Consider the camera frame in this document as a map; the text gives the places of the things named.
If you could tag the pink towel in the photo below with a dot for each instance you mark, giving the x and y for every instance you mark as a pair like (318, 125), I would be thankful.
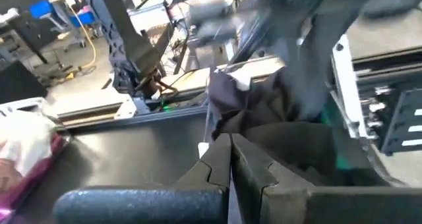
(8, 178)

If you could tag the white towel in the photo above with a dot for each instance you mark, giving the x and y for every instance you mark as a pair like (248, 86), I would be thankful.
(26, 141)

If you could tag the teal green towel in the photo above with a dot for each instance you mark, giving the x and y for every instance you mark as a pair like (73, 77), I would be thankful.
(343, 161)

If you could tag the clear plastic bin with label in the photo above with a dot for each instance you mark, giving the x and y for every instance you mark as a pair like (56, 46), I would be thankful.
(19, 105)

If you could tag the blue plastic crate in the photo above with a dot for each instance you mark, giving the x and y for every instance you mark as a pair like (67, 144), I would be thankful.
(84, 18)
(41, 9)

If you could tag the magenta towel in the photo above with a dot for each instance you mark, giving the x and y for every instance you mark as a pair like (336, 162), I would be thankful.
(36, 174)

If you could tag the silver corner bracket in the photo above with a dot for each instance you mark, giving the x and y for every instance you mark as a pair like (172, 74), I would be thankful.
(127, 108)

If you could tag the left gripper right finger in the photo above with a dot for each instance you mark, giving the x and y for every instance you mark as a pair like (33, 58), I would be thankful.
(329, 206)

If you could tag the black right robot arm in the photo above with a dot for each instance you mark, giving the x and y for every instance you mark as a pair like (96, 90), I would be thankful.
(132, 46)

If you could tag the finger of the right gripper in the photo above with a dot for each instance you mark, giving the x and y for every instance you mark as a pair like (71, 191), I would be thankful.
(310, 72)

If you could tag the dark grey towel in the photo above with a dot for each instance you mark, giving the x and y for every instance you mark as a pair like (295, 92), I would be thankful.
(250, 108)

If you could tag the black box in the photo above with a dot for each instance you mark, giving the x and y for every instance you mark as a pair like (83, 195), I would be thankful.
(19, 82)

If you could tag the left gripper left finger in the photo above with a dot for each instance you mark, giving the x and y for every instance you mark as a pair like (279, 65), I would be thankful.
(148, 206)

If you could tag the long silver bracket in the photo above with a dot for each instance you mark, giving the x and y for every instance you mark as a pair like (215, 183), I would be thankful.
(346, 85)

